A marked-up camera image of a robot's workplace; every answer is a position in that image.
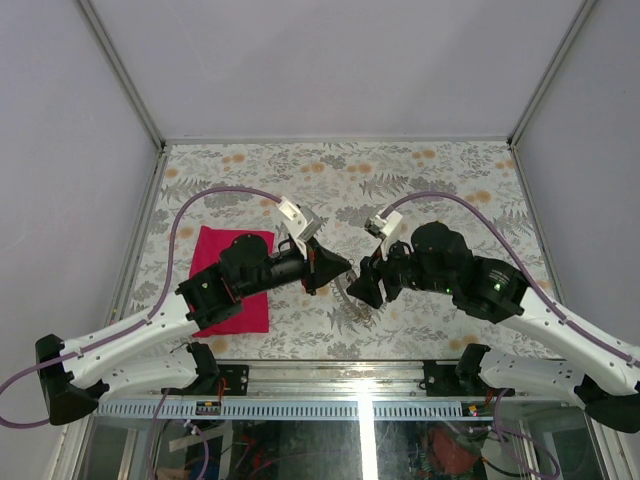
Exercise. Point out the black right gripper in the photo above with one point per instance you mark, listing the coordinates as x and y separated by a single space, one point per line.
367 284

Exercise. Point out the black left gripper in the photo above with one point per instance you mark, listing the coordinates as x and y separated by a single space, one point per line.
321 266

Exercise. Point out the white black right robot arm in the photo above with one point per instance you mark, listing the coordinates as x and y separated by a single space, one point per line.
595 371

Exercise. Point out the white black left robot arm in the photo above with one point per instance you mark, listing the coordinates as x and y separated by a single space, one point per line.
244 269

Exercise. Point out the floral tablecloth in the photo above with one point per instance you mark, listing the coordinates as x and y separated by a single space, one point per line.
233 186

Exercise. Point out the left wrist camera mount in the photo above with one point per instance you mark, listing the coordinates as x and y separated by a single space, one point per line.
300 222

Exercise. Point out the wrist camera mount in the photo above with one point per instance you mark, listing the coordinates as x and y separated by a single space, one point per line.
300 222
386 229

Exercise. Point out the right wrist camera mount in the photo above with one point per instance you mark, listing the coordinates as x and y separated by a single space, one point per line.
386 229

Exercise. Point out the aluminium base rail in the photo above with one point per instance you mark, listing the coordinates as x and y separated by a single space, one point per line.
325 375

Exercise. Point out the aluminium frame posts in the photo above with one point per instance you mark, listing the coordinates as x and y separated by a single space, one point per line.
224 71

